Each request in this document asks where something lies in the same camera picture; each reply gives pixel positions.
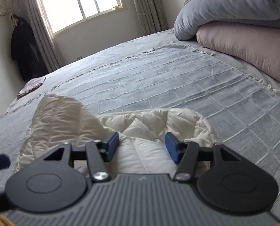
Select grey curtain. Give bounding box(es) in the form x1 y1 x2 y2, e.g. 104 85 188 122
12 0 63 73
133 0 168 36

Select grey folded blanket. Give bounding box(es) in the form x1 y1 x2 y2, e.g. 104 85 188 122
174 0 280 41

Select pink folded duvet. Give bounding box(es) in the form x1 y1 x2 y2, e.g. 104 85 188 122
197 22 280 82

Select white quilted down coat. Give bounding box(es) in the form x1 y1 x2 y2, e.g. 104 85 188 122
15 94 221 176

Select right grey curtain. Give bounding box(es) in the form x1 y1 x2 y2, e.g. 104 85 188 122
133 0 168 36

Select dark hanging clothes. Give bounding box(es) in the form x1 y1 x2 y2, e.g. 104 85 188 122
11 14 49 82

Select left grey curtain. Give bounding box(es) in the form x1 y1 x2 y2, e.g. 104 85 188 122
12 0 63 73

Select grey checked bedspread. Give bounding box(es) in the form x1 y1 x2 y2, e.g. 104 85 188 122
0 29 280 219

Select window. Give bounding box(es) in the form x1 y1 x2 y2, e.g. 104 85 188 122
41 0 122 34

